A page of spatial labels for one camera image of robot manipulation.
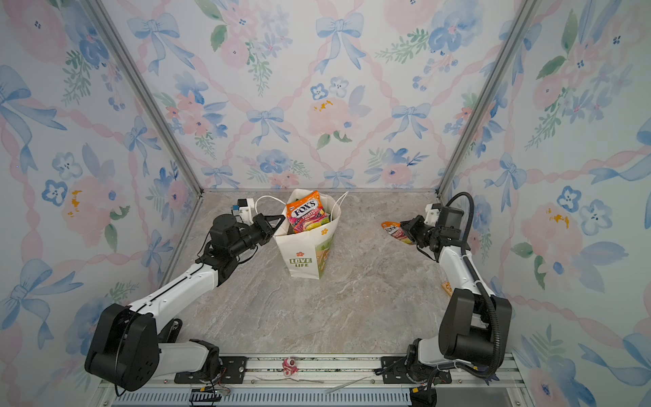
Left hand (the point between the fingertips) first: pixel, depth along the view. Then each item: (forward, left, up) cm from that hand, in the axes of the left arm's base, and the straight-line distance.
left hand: (287, 215), depth 77 cm
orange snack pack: (+5, -37, -14) cm, 40 cm away
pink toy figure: (-37, -2, -23) cm, 44 cm away
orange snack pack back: (+3, -6, -3) cm, 7 cm away
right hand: (+5, -37, -9) cm, 38 cm away
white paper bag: (-7, -6, -10) cm, 14 cm away
